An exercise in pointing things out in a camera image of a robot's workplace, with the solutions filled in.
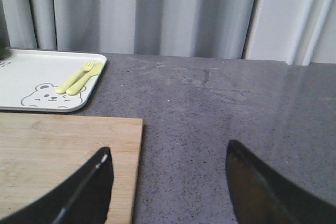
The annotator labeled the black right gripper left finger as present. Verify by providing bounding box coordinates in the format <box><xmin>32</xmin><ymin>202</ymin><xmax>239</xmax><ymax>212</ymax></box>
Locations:
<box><xmin>1</xmin><ymin>147</ymin><xmax>114</xmax><ymax>223</ymax></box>

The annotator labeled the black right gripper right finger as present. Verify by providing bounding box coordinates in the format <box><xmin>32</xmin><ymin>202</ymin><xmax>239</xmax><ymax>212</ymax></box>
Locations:
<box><xmin>225</xmin><ymin>140</ymin><xmax>335</xmax><ymax>223</ymax></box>

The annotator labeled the white bear tray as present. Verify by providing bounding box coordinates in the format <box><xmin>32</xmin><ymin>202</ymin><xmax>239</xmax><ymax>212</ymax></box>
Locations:
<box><xmin>1</xmin><ymin>49</ymin><xmax>107</xmax><ymax>112</ymax></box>

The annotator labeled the wooden cutting board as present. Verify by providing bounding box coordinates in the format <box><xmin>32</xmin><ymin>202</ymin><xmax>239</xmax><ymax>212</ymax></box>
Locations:
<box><xmin>1</xmin><ymin>113</ymin><xmax>143</xmax><ymax>223</ymax></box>

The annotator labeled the yellow plastic fork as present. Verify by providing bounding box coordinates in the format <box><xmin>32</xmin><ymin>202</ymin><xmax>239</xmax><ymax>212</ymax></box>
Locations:
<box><xmin>55</xmin><ymin>60</ymin><xmax>95</xmax><ymax>94</ymax></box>

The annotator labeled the grey curtain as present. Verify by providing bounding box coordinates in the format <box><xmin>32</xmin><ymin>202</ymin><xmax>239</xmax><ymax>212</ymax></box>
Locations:
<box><xmin>1</xmin><ymin>0</ymin><xmax>335</xmax><ymax>66</ymax></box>

